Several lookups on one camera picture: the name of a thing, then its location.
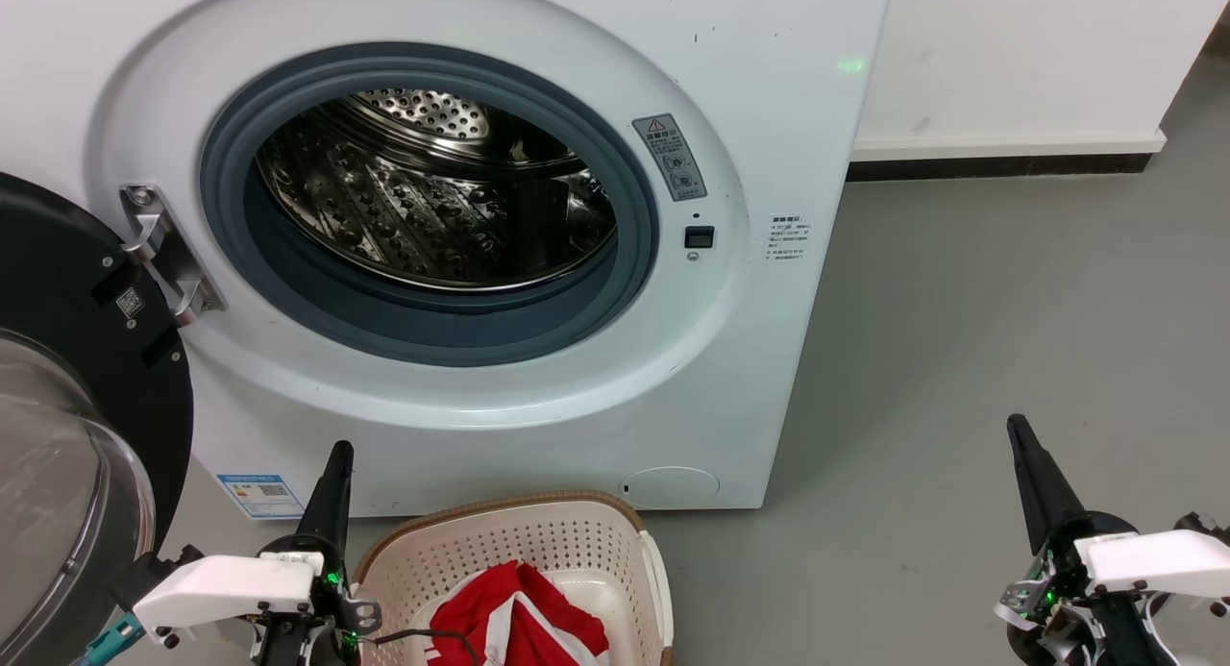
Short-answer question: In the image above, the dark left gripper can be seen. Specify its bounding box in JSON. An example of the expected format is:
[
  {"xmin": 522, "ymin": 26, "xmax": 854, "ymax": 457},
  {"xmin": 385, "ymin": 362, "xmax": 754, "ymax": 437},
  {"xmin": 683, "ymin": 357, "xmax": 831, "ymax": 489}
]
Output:
[{"xmin": 252, "ymin": 441, "xmax": 383, "ymax": 666}]

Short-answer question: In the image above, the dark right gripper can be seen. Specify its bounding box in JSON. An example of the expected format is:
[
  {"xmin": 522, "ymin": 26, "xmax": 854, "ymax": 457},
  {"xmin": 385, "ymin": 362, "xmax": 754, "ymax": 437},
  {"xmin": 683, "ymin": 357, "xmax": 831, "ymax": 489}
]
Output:
[{"xmin": 993, "ymin": 414, "xmax": 1181, "ymax": 666}]

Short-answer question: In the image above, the red and white garment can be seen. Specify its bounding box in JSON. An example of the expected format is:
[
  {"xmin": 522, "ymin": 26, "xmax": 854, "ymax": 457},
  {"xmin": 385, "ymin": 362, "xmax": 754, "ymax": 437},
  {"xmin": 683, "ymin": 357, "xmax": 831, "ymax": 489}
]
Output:
[{"xmin": 430, "ymin": 560, "xmax": 611, "ymax": 666}]

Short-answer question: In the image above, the cream perforated laundry basket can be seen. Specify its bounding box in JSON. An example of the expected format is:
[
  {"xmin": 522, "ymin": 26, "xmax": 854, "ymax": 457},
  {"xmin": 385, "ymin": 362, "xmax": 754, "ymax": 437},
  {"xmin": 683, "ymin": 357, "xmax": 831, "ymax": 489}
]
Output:
[{"xmin": 351, "ymin": 490, "xmax": 676, "ymax": 666}]

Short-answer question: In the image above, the stainless steel washing machine drum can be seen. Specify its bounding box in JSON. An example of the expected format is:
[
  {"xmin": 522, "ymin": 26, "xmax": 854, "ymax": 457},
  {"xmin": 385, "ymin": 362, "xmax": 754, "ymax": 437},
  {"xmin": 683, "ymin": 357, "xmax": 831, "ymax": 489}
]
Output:
[{"xmin": 255, "ymin": 87, "xmax": 619, "ymax": 292}]

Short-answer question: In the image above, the washing machine door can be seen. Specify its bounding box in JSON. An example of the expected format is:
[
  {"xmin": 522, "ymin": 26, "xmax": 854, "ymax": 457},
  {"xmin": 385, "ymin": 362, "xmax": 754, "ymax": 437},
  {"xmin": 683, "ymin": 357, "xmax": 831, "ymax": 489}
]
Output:
[{"xmin": 0, "ymin": 171, "xmax": 195, "ymax": 666}]

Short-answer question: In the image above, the blue energy label sticker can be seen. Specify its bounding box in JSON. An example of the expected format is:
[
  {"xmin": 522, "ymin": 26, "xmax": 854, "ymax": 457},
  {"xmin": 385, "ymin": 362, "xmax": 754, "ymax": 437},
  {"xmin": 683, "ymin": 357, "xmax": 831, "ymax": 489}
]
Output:
[{"xmin": 217, "ymin": 473, "xmax": 305, "ymax": 520}]

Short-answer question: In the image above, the grey rubber door gasket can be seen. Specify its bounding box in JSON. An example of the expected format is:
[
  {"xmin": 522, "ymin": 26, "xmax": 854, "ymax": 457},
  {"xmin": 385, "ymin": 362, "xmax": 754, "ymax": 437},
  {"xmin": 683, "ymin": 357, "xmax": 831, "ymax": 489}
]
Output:
[{"xmin": 199, "ymin": 41, "xmax": 661, "ymax": 367}]

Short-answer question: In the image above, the white front-load washing machine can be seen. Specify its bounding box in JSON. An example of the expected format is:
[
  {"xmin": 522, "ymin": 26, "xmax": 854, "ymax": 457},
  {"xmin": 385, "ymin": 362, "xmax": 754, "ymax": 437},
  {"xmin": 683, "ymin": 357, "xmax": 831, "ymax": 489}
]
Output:
[{"xmin": 0, "ymin": 0, "xmax": 895, "ymax": 521}]

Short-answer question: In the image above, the silver metal door hinge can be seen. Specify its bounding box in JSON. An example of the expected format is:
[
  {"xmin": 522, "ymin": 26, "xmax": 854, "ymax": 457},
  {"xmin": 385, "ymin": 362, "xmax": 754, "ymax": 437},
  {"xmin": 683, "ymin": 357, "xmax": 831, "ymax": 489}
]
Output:
[{"xmin": 120, "ymin": 184, "xmax": 229, "ymax": 328}]

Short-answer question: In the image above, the round white filter cover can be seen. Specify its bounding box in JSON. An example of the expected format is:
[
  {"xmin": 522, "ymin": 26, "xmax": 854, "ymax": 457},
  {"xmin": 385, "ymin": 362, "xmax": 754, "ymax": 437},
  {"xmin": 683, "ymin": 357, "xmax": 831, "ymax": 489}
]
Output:
[{"xmin": 618, "ymin": 466, "xmax": 722, "ymax": 510}]

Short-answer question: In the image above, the small printed text label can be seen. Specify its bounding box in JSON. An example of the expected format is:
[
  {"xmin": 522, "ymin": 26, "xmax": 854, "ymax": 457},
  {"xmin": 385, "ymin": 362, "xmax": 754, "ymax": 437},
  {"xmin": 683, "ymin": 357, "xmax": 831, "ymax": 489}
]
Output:
[{"xmin": 767, "ymin": 214, "xmax": 811, "ymax": 263}]

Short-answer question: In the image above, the grey warning sticker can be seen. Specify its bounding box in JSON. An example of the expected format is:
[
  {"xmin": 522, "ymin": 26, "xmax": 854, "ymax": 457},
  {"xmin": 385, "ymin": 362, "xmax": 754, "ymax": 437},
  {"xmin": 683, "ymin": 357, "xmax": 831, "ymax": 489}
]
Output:
[{"xmin": 632, "ymin": 113, "xmax": 709, "ymax": 203}]

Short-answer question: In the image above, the thin black cable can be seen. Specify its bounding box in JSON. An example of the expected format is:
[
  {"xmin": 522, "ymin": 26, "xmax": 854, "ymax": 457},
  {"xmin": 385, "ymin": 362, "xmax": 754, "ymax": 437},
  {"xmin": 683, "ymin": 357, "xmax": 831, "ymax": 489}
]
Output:
[{"xmin": 370, "ymin": 628, "xmax": 480, "ymax": 666}]

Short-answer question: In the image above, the teal cable connector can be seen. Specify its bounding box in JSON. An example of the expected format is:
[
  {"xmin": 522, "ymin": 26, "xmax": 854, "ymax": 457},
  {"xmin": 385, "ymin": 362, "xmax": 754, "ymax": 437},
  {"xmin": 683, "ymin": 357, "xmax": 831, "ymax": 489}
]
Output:
[{"xmin": 72, "ymin": 613, "xmax": 145, "ymax": 666}]

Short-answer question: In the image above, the black wall baseboard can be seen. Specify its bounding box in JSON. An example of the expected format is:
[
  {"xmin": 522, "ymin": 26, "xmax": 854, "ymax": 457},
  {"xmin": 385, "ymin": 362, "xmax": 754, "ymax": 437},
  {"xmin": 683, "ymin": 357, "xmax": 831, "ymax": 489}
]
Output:
[{"xmin": 848, "ymin": 153, "xmax": 1154, "ymax": 182}]

